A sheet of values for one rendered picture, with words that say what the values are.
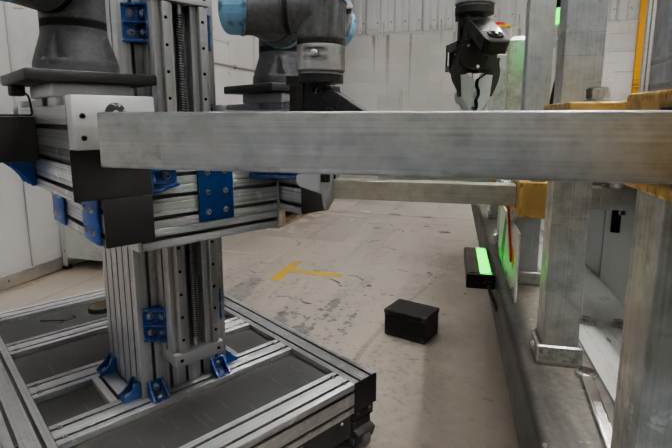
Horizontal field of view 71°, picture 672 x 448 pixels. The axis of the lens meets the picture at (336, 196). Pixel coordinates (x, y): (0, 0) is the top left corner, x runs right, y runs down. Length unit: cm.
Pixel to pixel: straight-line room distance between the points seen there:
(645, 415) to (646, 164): 14
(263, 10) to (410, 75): 805
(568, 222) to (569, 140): 31
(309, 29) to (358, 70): 823
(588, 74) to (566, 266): 19
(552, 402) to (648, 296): 24
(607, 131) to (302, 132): 13
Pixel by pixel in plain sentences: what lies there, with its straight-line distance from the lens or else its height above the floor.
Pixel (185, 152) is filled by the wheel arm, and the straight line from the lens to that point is 26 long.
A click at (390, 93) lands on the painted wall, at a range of 880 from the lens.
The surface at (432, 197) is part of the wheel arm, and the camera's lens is 73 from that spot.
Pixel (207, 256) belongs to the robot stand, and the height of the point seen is 60.
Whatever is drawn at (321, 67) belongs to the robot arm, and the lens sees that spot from 73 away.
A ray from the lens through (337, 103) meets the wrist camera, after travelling 74.
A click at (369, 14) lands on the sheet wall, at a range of 906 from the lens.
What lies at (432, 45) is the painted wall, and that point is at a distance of 878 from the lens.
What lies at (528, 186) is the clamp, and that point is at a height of 87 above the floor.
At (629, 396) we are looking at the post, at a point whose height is 81.
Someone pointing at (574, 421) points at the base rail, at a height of 70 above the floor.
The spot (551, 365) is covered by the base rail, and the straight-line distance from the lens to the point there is 57.
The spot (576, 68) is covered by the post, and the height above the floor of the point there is 100.
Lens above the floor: 96
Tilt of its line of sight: 9 degrees down
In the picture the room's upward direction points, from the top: straight up
